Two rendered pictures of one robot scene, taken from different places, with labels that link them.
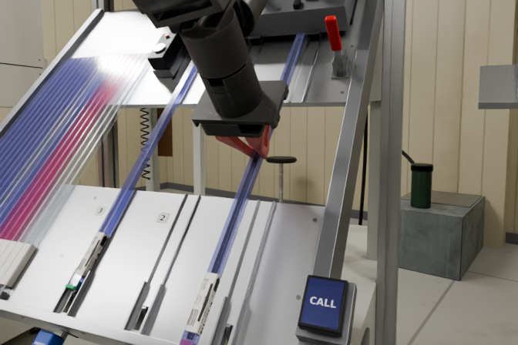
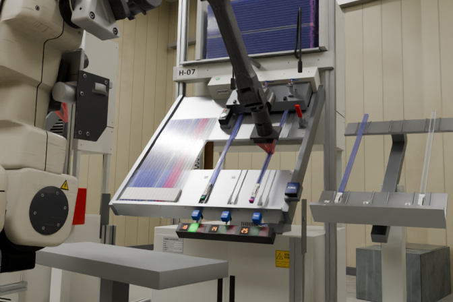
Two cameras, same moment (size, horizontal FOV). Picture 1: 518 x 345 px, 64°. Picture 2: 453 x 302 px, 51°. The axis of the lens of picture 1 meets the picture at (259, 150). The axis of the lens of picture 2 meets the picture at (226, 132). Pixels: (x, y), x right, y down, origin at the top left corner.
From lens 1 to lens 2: 118 cm
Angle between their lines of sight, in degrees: 13
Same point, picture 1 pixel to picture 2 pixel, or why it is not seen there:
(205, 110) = (254, 135)
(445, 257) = (409, 289)
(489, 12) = (441, 94)
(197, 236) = (248, 181)
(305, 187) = not seen: hidden behind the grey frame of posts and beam
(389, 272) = (331, 226)
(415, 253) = not seen: hidden behind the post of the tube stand
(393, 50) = (329, 118)
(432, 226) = not seen: hidden behind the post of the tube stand
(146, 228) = (227, 180)
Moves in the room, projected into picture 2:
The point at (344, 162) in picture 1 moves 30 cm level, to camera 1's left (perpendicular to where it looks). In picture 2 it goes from (301, 156) to (216, 154)
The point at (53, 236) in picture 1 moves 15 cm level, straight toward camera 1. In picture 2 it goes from (187, 186) to (203, 186)
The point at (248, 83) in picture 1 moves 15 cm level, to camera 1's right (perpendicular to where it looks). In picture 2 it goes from (269, 125) to (313, 126)
